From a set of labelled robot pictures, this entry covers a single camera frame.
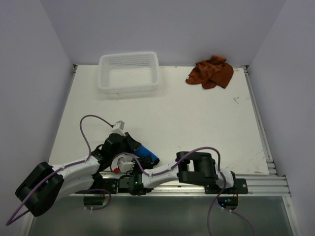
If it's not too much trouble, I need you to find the blue and grey towel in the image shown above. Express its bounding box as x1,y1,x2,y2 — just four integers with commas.
133,145,160,165

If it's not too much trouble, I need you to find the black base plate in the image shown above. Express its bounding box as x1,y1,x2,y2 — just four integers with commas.
75,178,118,194
204,178,249,194

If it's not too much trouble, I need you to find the aluminium rail frame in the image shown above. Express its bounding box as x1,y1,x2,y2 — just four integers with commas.
18,64,302,236

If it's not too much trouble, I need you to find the white plastic basket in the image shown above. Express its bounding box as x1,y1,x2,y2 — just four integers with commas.
97,52,160,94

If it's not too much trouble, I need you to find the brown towel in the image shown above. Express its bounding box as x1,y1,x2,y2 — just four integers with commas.
186,56,234,89

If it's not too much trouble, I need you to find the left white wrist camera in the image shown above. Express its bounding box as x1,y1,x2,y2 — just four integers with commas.
112,120,125,136

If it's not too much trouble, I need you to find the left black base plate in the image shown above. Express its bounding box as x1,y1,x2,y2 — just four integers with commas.
75,178,118,194

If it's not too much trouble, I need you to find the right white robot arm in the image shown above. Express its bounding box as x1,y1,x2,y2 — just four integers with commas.
118,151,237,196

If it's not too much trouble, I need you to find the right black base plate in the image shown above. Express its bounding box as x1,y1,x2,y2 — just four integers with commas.
204,178,249,194

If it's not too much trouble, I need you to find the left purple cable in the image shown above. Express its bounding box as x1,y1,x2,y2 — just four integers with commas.
5,115,115,226

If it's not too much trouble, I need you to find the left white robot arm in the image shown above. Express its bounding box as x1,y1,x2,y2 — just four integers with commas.
15,133,144,216

